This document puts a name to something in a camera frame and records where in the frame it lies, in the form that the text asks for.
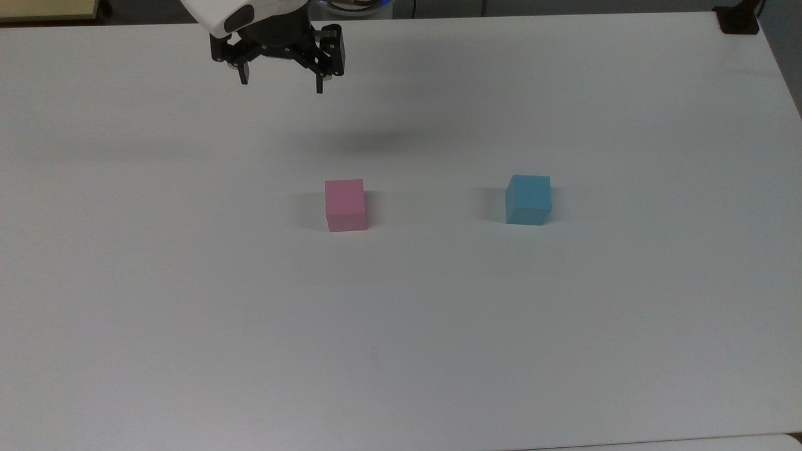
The pink cube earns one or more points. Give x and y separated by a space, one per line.
345 205

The beige board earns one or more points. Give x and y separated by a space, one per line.
47 9

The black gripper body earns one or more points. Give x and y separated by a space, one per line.
279 41

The blue cube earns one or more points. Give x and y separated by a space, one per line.
528 200

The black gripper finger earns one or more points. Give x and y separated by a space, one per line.
241 59
329 53

